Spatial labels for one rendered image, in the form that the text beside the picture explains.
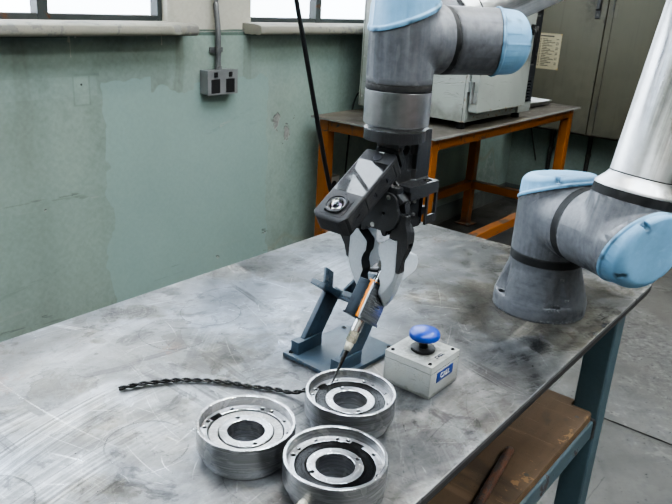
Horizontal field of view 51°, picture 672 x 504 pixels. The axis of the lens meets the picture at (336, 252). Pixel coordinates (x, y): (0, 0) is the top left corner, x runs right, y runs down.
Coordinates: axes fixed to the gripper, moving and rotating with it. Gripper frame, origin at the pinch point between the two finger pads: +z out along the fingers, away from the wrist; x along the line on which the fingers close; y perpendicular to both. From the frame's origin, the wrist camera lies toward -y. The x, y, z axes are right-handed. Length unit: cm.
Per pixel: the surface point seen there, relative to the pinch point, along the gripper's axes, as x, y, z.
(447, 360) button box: -7.3, 7.4, 9.1
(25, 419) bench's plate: 22.2, -33.4, 12.9
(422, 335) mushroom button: -4.5, 5.4, 5.9
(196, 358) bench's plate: 20.4, -10.7, 13.0
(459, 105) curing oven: 103, 188, 6
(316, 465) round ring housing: -8.4, -18.4, 10.8
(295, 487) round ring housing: -9.9, -22.9, 10.1
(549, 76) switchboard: 143, 357, 7
